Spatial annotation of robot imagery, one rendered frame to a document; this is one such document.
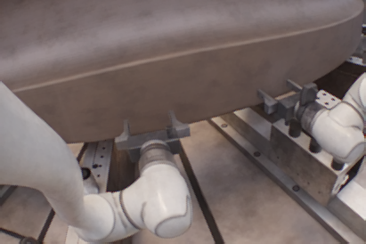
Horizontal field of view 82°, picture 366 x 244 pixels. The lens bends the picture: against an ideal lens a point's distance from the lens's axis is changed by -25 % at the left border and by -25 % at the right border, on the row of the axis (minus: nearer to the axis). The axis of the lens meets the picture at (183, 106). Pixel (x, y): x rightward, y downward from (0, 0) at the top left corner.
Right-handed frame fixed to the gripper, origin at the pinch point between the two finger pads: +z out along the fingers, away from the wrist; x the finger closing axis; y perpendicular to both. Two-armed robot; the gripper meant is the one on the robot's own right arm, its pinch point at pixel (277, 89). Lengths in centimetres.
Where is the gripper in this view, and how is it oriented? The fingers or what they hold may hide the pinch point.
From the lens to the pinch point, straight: 90.7
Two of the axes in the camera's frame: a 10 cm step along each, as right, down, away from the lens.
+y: 1.2, 8.4, 5.3
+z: -3.5, -4.6, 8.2
